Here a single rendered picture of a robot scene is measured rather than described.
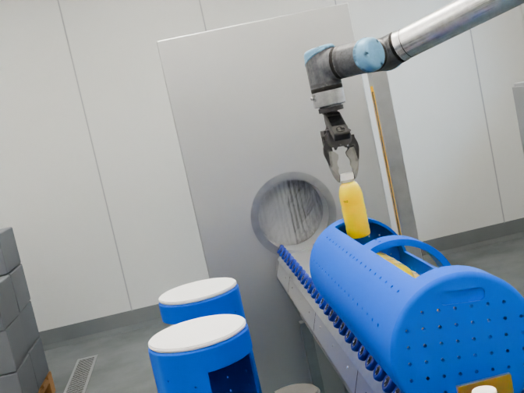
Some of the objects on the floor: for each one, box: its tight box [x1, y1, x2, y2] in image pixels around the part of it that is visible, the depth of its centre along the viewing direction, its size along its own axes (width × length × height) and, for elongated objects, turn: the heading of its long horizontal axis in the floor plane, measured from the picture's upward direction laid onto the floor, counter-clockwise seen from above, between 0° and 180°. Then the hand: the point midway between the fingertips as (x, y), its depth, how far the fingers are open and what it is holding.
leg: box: [299, 320, 325, 393], centre depth 340 cm, size 6×6×63 cm
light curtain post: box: [367, 71, 423, 260], centre depth 284 cm, size 6×6×170 cm
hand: (346, 175), depth 209 cm, fingers closed on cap, 4 cm apart
